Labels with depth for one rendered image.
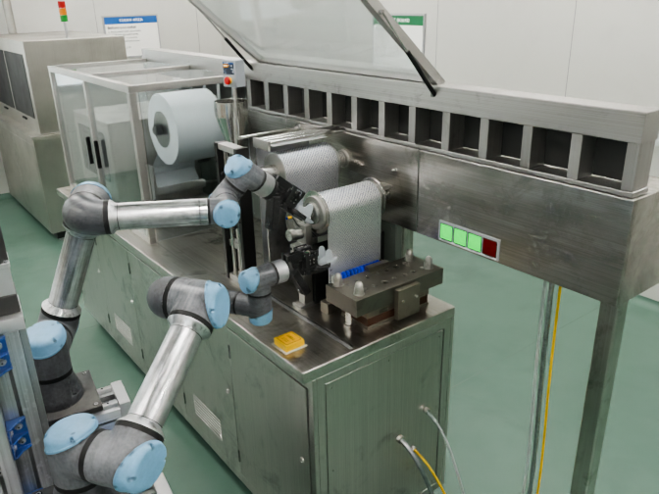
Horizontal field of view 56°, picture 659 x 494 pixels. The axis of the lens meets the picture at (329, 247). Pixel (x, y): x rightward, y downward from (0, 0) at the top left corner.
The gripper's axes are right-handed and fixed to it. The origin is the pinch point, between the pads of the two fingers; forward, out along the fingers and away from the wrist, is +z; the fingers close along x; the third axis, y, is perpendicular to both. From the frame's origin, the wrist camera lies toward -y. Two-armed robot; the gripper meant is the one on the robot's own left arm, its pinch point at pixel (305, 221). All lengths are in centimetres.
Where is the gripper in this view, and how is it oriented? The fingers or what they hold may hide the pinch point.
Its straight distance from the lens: 207.2
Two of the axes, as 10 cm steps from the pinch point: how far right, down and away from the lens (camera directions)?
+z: 6.2, 4.1, 6.7
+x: -6.1, -2.9, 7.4
